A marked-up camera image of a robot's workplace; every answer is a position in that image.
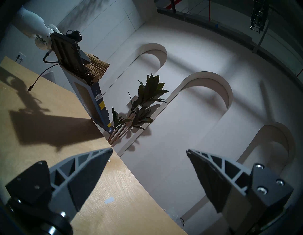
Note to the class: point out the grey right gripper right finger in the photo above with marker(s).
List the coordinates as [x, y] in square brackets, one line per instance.
[217, 187]

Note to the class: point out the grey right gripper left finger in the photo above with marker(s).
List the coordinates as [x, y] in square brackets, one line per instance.
[75, 180]

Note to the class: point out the blue cardboard keyboard box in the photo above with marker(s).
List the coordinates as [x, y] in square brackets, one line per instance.
[97, 106]

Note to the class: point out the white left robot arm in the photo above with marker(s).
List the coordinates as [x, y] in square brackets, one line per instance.
[30, 21]

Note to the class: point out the white tape scrap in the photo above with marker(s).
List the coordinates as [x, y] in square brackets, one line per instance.
[109, 200]

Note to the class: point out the clear plastic bag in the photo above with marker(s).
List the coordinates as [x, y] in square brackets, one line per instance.
[172, 214]

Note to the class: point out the tall dark green houseplant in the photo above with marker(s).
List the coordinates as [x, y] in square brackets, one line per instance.
[149, 92]

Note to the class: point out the black ceiling light rig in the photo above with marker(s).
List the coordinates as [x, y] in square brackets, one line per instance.
[258, 14]

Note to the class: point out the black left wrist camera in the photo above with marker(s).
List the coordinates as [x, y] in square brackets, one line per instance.
[75, 35]

